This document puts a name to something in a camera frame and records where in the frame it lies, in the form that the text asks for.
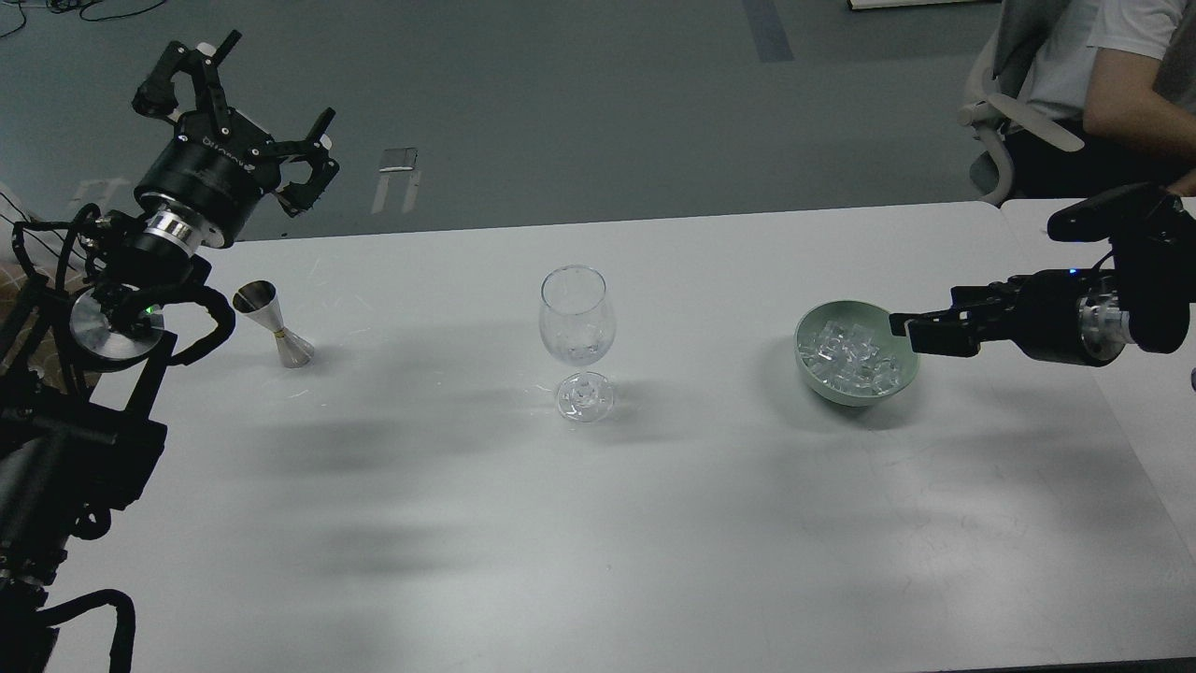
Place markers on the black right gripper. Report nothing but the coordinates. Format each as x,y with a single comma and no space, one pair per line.
1064,316

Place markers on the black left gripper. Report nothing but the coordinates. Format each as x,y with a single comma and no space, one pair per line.
214,174

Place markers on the steel cocktail jigger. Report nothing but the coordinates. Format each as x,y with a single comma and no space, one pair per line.
259,301

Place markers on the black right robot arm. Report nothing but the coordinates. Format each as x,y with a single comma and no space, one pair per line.
1153,277

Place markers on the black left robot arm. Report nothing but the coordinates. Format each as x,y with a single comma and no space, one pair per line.
108,303

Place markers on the pile of clear ice cubes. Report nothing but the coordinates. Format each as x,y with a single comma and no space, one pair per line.
851,359

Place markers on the clear wine glass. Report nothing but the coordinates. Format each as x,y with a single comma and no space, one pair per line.
577,324

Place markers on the green ceramic bowl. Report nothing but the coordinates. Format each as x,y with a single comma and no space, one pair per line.
852,311

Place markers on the white office chair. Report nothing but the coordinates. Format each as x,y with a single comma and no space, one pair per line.
990,104

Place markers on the seated person in white shirt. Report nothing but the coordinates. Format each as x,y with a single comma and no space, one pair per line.
1121,76

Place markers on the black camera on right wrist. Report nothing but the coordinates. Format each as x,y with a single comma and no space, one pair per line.
1134,210

